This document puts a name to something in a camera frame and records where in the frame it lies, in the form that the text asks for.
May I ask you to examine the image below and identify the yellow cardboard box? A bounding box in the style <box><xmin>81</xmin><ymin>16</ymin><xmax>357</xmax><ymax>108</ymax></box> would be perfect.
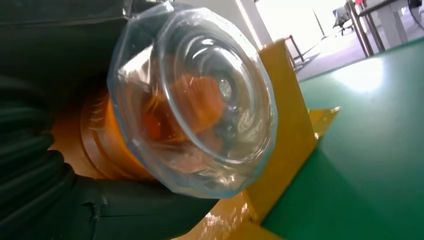
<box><xmin>175</xmin><ymin>38</ymin><xmax>341</xmax><ymax>240</ymax></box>

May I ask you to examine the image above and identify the office chair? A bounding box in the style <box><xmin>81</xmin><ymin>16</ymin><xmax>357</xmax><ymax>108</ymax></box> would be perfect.
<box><xmin>332</xmin><ymin>5</ymin><xmax>355</xmax><ymax>37</ymax></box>

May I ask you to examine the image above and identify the orange bottle with clear cap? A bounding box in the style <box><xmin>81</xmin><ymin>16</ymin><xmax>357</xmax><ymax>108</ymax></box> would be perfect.
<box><xmin>49</xmin><ymin>1</ymin><xmax>278</xmax><ymax>200</ymax></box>

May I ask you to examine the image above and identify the black metal rack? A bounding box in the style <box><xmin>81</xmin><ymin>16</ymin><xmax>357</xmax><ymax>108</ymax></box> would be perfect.
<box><xmin>284</xmin><ymin>34</ymin><xmax>311</xmax><ymax>72</ymax></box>

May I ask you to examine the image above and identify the grey desk with metal legs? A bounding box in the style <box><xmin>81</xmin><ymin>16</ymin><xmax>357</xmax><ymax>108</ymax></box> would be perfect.
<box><xmin>344</xmin><ymin>0</ymin><xmax>424</xmax><ymax>58</ymax></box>

